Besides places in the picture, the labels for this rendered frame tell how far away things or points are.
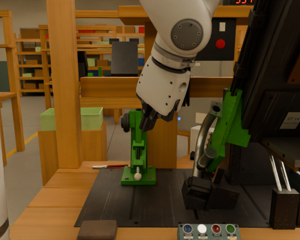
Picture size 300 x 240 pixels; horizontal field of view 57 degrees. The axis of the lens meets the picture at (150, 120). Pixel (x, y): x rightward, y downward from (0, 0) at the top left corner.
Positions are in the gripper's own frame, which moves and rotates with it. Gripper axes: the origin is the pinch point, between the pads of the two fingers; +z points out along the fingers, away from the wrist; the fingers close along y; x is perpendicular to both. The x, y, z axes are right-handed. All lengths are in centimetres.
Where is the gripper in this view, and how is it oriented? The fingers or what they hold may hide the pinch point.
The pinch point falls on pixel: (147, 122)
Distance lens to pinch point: 63.1
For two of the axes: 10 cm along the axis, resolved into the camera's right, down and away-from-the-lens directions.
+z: -2.9, 7.8, 5.6
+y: -6.7, -5.9, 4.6
